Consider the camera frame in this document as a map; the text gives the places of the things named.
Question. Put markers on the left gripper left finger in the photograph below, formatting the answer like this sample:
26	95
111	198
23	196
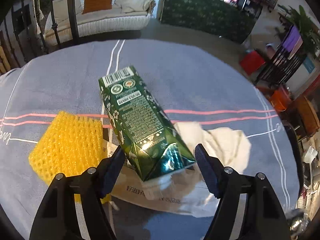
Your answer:
56	216

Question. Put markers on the beige paper bag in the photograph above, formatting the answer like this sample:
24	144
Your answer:
183	192

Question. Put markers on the black iron railing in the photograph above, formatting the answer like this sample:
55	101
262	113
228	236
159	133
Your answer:
22	29

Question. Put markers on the purple towel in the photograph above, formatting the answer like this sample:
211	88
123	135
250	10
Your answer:
293	40

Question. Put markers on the green milk carton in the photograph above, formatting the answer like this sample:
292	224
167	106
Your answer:
146	135

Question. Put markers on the green potted plant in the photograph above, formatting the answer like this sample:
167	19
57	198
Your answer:
305	27

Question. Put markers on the yellow foam fruit net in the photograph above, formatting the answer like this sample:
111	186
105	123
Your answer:
70	145

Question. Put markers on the orange plastic bucket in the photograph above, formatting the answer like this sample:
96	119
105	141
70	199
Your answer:
280	100

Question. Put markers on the white wicker swing sofa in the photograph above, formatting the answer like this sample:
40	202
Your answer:
124	15

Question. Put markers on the green patterned counter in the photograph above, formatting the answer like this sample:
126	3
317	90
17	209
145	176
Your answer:
210	16

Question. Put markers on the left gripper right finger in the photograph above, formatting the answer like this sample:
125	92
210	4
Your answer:
263	218

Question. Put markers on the blue striped table cloth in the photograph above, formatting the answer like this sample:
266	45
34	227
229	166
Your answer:
158	100

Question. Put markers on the black metal rack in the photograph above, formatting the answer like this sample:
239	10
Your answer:
280	68

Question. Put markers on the white tissue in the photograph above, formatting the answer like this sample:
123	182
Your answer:
231	147

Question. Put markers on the red bag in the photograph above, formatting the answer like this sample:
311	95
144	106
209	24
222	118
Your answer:
252	62

